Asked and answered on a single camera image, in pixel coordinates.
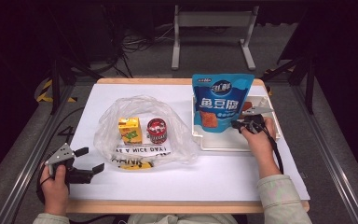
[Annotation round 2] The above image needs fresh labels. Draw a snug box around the hand-held gripper black cable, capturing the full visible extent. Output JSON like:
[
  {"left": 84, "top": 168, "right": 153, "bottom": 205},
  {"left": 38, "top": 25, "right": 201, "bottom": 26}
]
[
  {"left": 260, "top": 124, "right": 284, "bottom": 175},
  {"left": 35, "top": 161, "right": 58, "bottom": 204}
]

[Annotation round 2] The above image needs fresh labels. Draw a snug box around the white table mat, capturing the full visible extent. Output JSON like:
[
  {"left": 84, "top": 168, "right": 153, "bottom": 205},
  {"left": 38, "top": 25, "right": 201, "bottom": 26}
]
[{"left": 69, "top": 83, "right": 311, "bottom": 202}]

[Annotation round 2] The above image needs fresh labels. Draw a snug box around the yellow drink carton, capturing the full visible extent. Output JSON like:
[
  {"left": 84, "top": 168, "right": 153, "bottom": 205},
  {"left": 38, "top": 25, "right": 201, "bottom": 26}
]
[{"left": 117, "top": 117, "right": 144, "bottom": 145}]

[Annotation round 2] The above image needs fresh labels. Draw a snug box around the blue snack pouch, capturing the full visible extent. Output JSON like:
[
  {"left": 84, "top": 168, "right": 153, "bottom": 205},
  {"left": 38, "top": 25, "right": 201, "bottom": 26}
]
[{"left": 191, "top": 73, "right": 255, "bottom": 133}]

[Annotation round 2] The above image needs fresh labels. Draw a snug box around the right hand-held gripper black cable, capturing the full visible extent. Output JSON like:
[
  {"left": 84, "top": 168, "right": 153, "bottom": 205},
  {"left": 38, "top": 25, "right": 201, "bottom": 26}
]
[{"left": 260, "top": 124, "right": 284, "bottom": 175}]

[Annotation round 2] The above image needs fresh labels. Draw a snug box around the tangle of black floor cables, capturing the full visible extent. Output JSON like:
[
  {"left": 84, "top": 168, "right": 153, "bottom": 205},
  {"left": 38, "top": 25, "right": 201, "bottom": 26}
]
[{"left": 102, "top": 6, "right": 175, "bottom": 78}]

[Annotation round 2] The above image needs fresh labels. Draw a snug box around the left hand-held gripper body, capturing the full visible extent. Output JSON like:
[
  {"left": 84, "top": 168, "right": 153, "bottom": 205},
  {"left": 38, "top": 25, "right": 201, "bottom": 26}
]
[{"left": 45, "top": 143, "right": 95, "bottom": 185}]

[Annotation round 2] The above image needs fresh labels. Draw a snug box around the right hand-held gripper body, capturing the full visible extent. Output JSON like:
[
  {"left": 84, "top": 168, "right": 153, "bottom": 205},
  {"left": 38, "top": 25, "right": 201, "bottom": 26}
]
[{"left": 238, "top": 105, "right": 275, "bottom": 135}]

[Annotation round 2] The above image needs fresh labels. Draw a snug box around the orange-brown box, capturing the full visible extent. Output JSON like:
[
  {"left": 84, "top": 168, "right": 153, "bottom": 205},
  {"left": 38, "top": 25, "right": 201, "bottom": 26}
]
[{"left": 238, "top": 100, "right": 255, "bottom": 120}]

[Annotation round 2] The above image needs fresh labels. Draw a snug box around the left hand-held gripper black cable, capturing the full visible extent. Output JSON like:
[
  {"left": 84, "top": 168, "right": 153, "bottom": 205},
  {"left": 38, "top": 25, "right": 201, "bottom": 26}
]
[{"left": 35, "top": 161, "right": 58, "bottom": 204}]

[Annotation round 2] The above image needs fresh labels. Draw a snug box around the person's left hand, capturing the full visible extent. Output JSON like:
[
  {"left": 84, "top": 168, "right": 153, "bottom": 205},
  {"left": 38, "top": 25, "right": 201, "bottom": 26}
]
[{"left": 40, "top": 164, "right": 70, "bottom": 216}]

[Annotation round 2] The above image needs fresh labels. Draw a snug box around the person's light clothing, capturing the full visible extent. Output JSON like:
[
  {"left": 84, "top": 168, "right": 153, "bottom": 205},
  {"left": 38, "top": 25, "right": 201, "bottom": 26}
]
[{"left": 127, "top": 214, "right": 241, "bottom": 224}]

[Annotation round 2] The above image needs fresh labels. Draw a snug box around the clear plastic bag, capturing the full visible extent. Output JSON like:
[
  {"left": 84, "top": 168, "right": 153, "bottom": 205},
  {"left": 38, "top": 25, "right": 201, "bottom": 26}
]
[{"left": 92, "top": 94, "right": 200, "bottom": 171}]

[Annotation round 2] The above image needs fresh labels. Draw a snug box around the yellow-black hazard tape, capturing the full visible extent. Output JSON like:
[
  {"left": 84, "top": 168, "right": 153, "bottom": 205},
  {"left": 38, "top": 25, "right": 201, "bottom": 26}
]
[{"left": 36, "top": 78, "right": 77, "bottom": 104}]

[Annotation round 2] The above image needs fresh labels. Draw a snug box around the person's right hand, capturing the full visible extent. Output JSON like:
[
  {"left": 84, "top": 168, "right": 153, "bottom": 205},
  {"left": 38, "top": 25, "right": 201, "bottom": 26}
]
[{"left": 241, "top": 117, "right": 277, "bottom": 162}]

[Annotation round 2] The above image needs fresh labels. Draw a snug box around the white metal stand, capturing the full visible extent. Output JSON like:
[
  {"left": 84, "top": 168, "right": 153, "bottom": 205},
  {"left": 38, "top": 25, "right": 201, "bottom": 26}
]
[{"left": 171, "top": 4, "right": 260, "bottom": 71}]

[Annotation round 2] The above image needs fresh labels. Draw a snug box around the aluminium floor rail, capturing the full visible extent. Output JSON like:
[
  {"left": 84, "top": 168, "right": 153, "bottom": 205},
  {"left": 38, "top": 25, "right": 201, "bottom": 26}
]
[
  {"left": 0, "top": 85, "right": 76, "bottom": 224},
  {"left": 292, "top": 83, "right": 358, "bottom": 224}
]

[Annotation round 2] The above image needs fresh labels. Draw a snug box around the red can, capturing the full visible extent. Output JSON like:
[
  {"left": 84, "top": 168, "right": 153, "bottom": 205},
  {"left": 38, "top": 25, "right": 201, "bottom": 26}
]
[{"left": 146, "top": 118, "right": 168, "bottom": 145}]

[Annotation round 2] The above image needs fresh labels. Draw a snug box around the white plastic bin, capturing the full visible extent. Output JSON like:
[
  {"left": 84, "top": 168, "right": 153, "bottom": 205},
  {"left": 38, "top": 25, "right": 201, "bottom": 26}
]
[{"left": 191, "top": 93, "right": 282, "bottom": 152}]

